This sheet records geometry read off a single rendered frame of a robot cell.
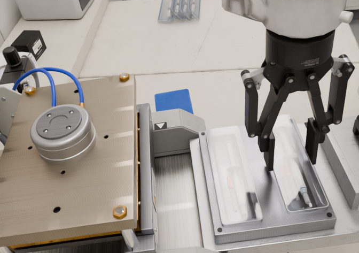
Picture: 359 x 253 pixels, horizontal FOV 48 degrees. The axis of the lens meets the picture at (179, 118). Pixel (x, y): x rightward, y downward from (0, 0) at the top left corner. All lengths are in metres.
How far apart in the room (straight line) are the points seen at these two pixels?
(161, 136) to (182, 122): 0.04
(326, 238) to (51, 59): 1.02
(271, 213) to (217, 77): 0.68
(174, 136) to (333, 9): 0.38
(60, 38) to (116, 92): 0.86
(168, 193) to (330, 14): 0.40
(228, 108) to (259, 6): 0.67
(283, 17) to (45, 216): 0.34
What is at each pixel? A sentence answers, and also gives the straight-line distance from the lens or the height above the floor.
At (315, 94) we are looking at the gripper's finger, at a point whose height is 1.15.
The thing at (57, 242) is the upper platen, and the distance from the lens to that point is 0.57.
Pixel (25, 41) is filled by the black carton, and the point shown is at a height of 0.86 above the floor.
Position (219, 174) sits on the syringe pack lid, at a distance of 0.62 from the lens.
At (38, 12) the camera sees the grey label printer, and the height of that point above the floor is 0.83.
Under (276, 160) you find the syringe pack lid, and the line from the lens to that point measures 0.63.
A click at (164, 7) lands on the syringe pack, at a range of 1.55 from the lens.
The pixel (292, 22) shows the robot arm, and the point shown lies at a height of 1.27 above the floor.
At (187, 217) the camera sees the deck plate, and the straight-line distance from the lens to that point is 0.67.
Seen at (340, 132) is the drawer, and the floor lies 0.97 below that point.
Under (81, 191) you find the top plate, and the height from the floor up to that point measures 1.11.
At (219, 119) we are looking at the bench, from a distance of 1.07.
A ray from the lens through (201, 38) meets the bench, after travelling 1.38.
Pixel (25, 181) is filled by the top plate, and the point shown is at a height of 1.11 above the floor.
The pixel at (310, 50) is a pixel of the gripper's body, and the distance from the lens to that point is 0.46.
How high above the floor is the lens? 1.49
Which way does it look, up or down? 43 degrees down
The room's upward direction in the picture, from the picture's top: 9 degrees counter-clockwise
